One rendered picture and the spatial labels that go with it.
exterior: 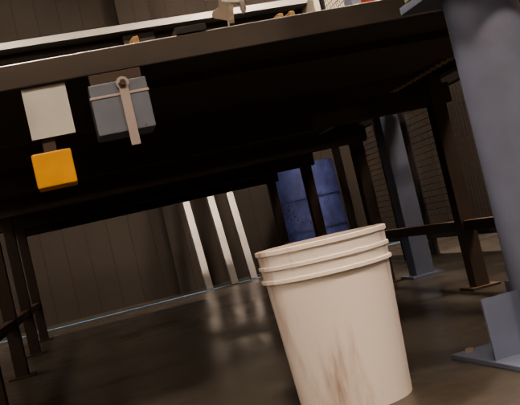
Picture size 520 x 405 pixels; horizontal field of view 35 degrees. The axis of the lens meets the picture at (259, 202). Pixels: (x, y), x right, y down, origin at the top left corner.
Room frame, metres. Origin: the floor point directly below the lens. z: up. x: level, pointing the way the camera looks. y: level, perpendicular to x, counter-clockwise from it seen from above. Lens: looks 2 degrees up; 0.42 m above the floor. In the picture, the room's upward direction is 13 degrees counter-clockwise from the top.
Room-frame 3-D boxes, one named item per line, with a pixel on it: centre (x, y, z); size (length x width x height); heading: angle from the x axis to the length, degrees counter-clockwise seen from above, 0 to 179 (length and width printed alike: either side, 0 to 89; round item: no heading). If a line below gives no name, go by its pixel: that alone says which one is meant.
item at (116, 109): (1.92, 0.27, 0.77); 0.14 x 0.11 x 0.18; 103
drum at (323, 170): (7.58, -0.46, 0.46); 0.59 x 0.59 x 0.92
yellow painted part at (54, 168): (1.88, 0.44, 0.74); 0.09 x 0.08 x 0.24; 103
